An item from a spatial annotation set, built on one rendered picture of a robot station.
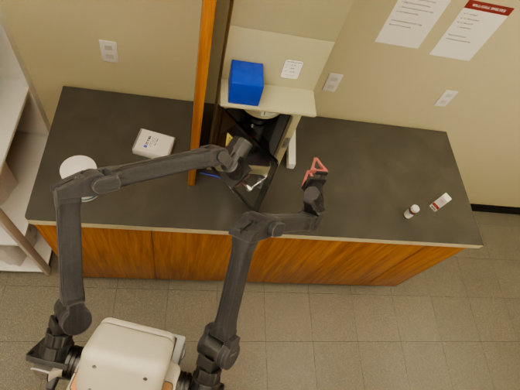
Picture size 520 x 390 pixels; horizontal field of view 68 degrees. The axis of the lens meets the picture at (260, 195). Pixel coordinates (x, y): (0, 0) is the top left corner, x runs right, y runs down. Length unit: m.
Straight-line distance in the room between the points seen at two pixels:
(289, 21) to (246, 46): 0.15
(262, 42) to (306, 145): 0.85
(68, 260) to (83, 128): 0.91
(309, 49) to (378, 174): 0.96
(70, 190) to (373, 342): 2.18
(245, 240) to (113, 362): 0.43
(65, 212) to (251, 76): 0.65
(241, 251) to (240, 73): 0.54
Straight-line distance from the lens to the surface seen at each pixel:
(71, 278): 1.16
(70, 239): 1.11
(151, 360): 1.05
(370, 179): 2.00
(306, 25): 1.21
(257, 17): 1.18
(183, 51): 1.84
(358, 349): 2.71
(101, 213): 1.68
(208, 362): 1.18
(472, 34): 2.02
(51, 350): 1.25
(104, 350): 1.06
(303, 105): 1.32
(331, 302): 2.70
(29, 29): 1.96
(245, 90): 1.21
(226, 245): 1.87
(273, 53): 1.26
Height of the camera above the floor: 2.43
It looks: 59 degrees down
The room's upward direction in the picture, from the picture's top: 23 degrees clockwise
